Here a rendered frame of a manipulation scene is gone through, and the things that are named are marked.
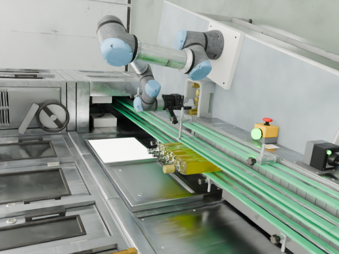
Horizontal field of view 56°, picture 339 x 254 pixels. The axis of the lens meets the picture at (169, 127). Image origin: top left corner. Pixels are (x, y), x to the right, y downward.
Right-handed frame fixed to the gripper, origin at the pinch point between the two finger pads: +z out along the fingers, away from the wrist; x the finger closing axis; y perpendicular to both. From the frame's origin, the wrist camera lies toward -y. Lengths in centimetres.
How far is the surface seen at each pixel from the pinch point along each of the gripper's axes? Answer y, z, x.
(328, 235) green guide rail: -18, -15, -104
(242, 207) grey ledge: -32, -7, -59
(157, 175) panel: -31.3, -28.7, -17.2
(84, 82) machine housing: 6, -47, 70
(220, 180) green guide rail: -23, -14, -50
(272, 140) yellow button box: -3, 3, -60
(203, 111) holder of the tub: -0.7, -0.1, -10.7
